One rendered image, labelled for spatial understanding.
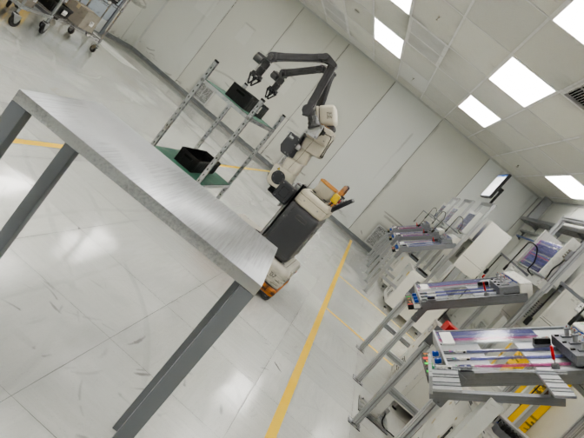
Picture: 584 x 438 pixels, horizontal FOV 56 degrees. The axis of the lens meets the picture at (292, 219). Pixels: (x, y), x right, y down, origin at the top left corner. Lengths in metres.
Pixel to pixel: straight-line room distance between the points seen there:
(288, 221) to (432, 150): 7.66
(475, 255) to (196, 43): 7.51
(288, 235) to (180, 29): 8.93
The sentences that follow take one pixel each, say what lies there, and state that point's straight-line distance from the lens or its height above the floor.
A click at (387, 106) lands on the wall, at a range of 11.32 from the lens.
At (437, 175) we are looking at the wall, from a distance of 11.28.
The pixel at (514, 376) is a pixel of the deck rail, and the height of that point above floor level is 0.90.
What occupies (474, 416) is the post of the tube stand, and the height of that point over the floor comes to 0.72.
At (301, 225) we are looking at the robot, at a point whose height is 0.59.
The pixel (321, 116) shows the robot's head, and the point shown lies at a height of 1.27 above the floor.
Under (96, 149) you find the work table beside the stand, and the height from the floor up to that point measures 0.80.
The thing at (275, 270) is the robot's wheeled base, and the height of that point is 0.23.
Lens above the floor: 1.14
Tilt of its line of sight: 8 degrees down
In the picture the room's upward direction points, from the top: 40 degrees clockwise
